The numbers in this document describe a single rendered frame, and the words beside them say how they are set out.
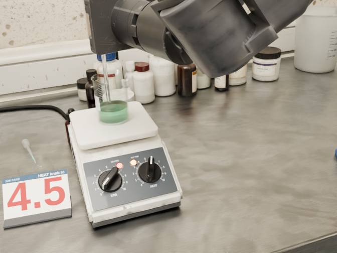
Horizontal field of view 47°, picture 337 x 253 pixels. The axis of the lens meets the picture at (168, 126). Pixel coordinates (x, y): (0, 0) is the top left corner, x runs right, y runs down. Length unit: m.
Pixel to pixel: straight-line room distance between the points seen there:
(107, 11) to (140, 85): 0.42
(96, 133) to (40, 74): 0.42
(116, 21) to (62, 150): 0.35
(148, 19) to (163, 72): 0.50
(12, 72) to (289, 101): 0.63
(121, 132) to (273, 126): 0.33
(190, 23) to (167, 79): 0.59
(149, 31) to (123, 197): 0.24
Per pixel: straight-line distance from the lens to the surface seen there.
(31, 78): 0.97
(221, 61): 0.31
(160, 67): 0.88
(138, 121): 0.60
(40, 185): 0.59
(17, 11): 0.98
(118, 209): 0.52
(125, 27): 0.42
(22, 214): 0.59
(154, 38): 0.38
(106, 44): 0.45
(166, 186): 0.54
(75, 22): 0.99
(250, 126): 0.77
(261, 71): 0.99
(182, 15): 0.30
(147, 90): 0.86
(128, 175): 0.54
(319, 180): 0.64
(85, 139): 0.56
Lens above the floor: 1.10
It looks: 27 degrees down
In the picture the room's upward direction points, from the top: 2 degrees counter-clockwise
